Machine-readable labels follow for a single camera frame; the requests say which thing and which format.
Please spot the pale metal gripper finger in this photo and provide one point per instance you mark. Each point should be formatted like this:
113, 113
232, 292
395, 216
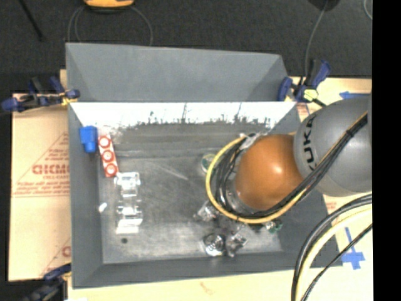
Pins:
235, 242
206, 212

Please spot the shiny round metal thing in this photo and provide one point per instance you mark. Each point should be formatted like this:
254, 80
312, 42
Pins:
214, 245

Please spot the clear round green-tinted thing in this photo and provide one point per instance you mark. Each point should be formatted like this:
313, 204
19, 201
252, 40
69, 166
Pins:
206, 162

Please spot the clear plastic box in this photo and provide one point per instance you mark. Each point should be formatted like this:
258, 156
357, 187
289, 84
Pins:
128, 183
128, 216

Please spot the small white piece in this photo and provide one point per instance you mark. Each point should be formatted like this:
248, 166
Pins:
102, 207

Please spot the red and white packet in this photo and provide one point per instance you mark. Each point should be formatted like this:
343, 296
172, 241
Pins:
108, 157

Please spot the blue plastic block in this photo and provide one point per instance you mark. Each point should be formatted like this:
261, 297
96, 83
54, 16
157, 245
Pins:
88, 138

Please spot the grey metal bin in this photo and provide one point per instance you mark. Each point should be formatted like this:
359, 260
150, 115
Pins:
175, 74

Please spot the brown cardboard board red print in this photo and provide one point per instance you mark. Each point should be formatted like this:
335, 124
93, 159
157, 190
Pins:
37, 205

